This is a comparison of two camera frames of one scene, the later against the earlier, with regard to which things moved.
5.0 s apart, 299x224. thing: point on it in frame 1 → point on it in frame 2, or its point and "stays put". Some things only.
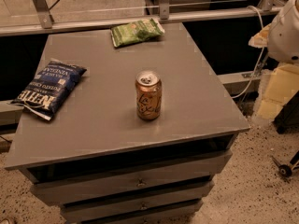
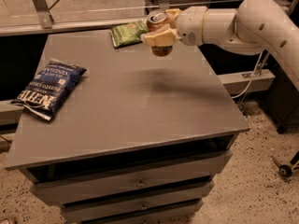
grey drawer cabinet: [140, 136] stays put
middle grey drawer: [121, 204] stays put
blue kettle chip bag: [48, 91] stays put
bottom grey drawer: [180, 214] stays put
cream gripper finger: [261, 38] → [189, 28]
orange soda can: [149, 94] → [157, 21]
